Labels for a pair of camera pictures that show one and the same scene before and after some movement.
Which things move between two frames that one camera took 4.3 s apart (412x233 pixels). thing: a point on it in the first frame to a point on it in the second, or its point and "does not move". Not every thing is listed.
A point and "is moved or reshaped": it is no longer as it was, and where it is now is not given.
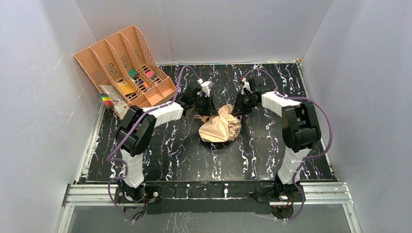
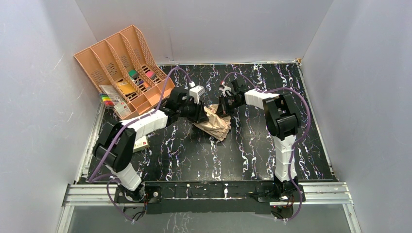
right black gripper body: x=242 y=105 to x=224 y=105
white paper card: x=113 y=95 does not move
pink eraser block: x=152 y=75 does not move
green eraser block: x=133 y=73 does not move
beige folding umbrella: x=222 y=126 is moved or reshaped
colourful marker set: x=106 y=99 does not move
